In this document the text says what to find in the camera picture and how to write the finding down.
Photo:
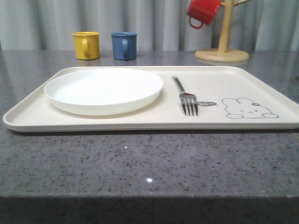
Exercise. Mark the white round plate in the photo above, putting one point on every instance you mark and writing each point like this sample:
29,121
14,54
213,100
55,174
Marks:
104,91

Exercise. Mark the blue enamel mug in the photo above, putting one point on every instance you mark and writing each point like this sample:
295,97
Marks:
124,45

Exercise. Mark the yellow enamel mug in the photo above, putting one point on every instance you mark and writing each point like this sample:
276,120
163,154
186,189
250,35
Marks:
87,45

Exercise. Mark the grey pleated curtain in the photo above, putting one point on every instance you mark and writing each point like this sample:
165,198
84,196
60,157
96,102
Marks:
160,24

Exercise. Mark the cream rabbit serving tray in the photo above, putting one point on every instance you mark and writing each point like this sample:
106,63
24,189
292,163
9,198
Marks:
228,98

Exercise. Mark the wooden mug tree stand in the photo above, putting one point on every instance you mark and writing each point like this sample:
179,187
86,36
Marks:
223,53

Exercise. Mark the red enamel mug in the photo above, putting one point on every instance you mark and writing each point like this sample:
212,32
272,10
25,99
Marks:
203,11

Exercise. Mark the silver metal fork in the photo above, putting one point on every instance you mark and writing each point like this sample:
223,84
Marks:
188,101

